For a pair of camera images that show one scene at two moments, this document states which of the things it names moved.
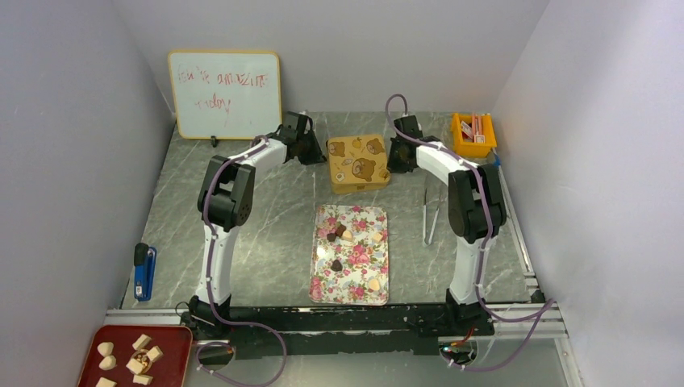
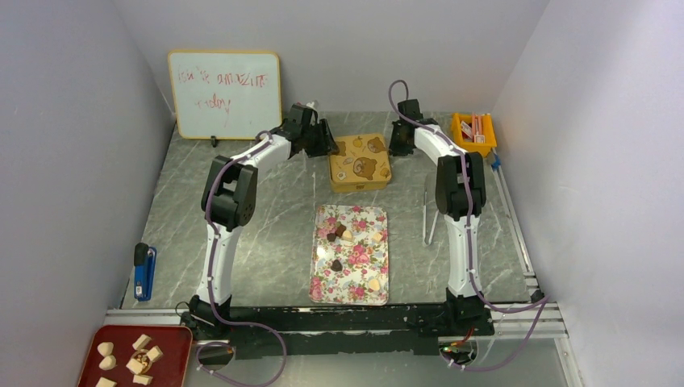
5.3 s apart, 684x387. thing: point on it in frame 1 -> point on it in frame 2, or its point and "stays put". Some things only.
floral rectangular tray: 362,259 stays put
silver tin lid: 358,160 stays put
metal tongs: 427,243 stays put
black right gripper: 399,157 -> 399,141
